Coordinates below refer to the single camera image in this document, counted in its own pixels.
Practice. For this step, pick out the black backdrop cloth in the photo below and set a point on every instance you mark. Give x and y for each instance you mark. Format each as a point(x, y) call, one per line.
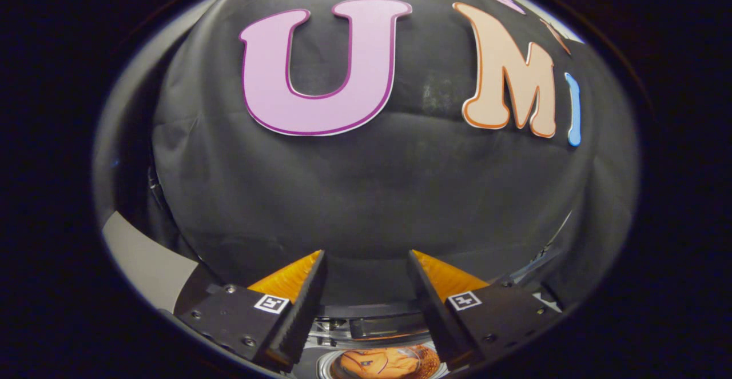
point(372, 196)

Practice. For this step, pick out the orange polo shirt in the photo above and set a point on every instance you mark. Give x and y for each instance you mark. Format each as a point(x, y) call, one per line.
point(377, 364)

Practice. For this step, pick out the grey washing machine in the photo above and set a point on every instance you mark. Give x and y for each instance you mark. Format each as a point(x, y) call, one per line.
point(326, 367)

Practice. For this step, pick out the dark cabinet with cream door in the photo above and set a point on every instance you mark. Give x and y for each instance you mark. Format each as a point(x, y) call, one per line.
point(143, 259)

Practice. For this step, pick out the metal light stand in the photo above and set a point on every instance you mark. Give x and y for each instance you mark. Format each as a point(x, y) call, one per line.
point(540, 256)

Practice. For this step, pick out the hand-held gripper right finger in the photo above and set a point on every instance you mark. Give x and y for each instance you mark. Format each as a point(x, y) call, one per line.
point(434, 310)

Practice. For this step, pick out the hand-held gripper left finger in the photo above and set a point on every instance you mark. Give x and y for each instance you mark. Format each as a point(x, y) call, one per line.
point(300, 316)

